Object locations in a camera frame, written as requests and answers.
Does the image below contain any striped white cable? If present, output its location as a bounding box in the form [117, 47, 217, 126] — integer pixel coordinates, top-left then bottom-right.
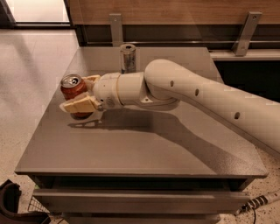
[234, 191, 280, 217]

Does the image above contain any right metal bracket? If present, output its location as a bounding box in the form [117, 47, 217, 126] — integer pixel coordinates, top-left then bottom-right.
[232, 11, 262, 57]

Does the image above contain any wire basket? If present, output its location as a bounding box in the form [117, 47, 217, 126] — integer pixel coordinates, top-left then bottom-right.
[27, 197, 49, 213]

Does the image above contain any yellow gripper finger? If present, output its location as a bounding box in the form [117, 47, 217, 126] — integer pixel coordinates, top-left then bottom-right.
[82, 74, 101, 91]
[59, 92, 103, 114]

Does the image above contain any silver blue energy drink can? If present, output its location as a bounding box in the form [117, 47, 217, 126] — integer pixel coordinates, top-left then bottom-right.
[120, 44, 137, 74]

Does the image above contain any red coke can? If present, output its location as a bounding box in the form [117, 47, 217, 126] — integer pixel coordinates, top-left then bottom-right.
[59, 73, 94, 120]

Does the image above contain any grey cabinet drawer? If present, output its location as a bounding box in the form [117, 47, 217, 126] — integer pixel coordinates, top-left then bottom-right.
[33, 189, 249, 214]

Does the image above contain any left metal bracket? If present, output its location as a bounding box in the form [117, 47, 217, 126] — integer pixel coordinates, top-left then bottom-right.
[109, 13, 123, 46]

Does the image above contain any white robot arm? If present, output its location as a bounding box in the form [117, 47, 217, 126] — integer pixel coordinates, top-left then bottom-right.
[59, 59, 280, 156]

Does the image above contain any metal bracket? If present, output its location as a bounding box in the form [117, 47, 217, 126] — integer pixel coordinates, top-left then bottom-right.
[232, 11, 262, 57]
[109, 13, 123, 46]

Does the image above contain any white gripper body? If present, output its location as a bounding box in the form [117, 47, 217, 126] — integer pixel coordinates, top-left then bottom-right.
[93, 73, 121, 109]

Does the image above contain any dark brown object on floor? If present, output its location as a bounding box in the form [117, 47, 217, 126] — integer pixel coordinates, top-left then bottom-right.
[0, 179, 51, 224]

